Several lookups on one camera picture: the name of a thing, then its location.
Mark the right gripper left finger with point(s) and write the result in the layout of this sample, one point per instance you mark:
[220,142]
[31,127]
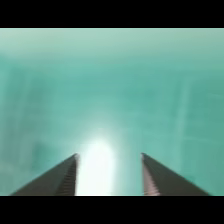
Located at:
[60,180]

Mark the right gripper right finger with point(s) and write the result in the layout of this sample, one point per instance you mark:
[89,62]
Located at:
[163,180]

